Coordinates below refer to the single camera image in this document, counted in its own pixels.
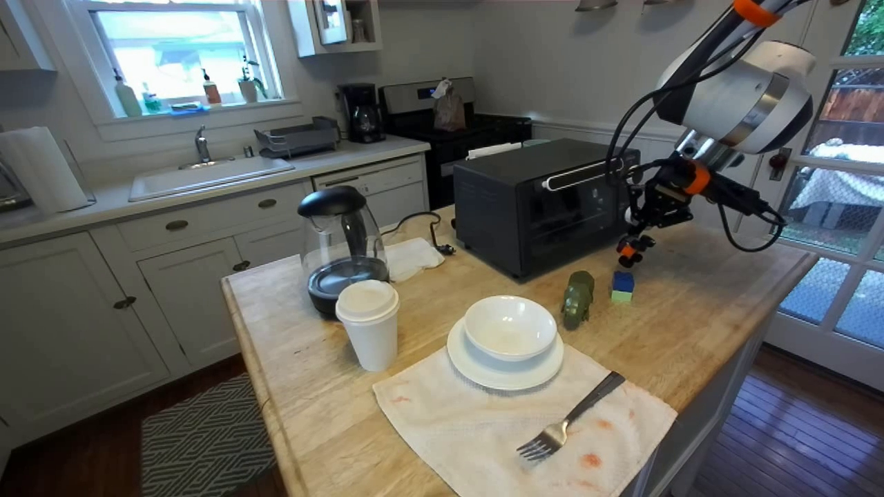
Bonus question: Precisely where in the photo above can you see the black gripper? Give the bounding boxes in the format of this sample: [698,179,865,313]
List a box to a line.
[615,176,695,264]

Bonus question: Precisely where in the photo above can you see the green plush toy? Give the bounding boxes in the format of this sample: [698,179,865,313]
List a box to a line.
[558,267,595,333]

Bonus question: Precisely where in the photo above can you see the blue and green block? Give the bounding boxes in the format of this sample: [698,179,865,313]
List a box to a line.
[607,267,637,307]

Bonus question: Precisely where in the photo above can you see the black toaster oven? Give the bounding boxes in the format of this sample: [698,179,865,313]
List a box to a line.
[449,135,642,285]

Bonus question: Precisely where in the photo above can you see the white bowl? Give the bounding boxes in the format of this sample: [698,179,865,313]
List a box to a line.
[459,292,561,365]

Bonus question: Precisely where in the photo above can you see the floral dish towel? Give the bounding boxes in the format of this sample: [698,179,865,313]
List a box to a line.
[461,137,524,166]

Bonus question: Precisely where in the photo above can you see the metal fork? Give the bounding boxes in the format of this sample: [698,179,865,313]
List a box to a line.
[513,371,627,467]

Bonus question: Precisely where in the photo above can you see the white glass panel door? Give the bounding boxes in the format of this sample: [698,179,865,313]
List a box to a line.
[763,16,884,394]

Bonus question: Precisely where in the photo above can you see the white plate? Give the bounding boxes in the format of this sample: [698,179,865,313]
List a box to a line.
[444,314,569,398]

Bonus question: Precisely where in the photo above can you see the black kitchen stove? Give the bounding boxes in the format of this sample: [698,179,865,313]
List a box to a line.
[377,74,536,213]

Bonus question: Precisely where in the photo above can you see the brown paper bag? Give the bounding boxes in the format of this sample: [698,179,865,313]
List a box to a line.
[427,77,470,135]

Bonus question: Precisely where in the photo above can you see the white paper napkin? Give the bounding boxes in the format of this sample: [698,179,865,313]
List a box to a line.
[381,235,446,285]

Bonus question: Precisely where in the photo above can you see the white stained dish cloth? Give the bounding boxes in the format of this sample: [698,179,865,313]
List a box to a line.
[370,339,681,497]

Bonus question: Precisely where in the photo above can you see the white paper cup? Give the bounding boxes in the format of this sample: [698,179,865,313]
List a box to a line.
[330,277,403,375]

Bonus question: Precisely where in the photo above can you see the glass electric kettle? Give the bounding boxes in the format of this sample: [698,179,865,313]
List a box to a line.
[294,181,392,324]

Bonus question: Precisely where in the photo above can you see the black coffee maker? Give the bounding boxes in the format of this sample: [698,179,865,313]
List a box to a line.
[334,79,386,147]

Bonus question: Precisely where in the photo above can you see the grey dish rack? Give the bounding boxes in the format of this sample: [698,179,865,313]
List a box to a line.
[252,114,343,162]

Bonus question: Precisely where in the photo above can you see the white wooden-top kitchen island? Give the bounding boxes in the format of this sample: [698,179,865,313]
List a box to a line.
[217,202,823,497]

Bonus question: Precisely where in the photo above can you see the white vase with plant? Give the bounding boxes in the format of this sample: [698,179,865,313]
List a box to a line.
[234,53,271,106]

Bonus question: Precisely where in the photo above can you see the white kitchen sink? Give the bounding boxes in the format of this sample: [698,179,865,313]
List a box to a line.
[123,155,298,204]

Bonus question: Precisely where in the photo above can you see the chrome faucet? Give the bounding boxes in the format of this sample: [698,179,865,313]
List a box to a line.
[191,125,214,168]

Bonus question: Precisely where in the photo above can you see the small red bottle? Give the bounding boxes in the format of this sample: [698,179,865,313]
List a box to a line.
[198,67,223,108]

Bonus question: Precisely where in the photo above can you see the white counter cabinets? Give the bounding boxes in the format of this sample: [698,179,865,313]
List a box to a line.
[0,135,432,453]

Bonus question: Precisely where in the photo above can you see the blue sponge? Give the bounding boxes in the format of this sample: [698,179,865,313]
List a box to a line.
[162,100,211,118]

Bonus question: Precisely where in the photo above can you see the grey patterned floor mat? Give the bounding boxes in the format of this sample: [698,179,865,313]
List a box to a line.
[136,371,290,497]

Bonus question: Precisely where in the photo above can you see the kitchen window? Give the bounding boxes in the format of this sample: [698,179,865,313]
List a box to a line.
[58,0,286,126]

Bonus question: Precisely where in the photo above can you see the small teal bottle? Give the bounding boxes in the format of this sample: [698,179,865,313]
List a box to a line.
[138,79,165,117]

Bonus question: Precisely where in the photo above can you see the white soap bottle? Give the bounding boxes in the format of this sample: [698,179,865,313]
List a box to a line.
[111,70,145,122]

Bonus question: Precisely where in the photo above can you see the white paper towel roll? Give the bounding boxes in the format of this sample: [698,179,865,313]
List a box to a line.
[0,122,94,217]

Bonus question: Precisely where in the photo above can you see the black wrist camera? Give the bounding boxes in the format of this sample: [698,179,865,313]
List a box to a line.
[669,155,721,202]

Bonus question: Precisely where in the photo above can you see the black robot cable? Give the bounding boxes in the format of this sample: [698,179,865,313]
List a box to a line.
[601,24,787,257]

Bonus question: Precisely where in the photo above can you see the black power cord with plug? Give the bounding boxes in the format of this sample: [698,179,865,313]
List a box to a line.
[384,206,459,259]

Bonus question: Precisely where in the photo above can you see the white wall cabinet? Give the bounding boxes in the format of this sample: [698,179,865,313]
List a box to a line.
[0,0,58,74]
[283,0,384,61]

